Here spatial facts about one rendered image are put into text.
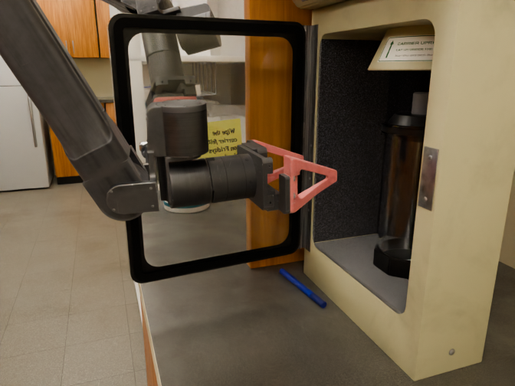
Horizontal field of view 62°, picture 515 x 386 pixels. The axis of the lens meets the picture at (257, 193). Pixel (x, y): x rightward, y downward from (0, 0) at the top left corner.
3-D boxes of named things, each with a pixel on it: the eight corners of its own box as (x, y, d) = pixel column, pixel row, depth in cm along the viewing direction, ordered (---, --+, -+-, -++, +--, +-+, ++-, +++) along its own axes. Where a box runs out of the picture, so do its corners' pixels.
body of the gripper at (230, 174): (249, 142, 60) (196, 148, 57) (277, 157, 50) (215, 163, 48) (250, 188, 62) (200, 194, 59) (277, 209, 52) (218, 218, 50)
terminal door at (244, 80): (300, 252, 80) (306, 21, 69) (131, 286, 68) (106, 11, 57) (297, 250, 81) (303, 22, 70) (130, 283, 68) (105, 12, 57)
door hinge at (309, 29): (303, 246, 82) (311, 25, 71) (309, 252, 79) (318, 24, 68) (296, 247, 81) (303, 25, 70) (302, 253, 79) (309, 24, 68)
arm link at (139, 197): (113, 190, 56) (108, 216, 48) (102, 100, 52) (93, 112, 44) (206, 182, 58) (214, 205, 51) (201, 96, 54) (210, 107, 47)
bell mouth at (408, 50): (438, 70, 71) (442, 34, 69) (539, 70, 55) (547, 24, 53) (343, 70, 65) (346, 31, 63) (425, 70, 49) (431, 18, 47)
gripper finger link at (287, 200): (319, 142, 58) (252, 148, 55) (346, 152, 51) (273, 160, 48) (318, 191, 60) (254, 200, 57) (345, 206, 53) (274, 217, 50)
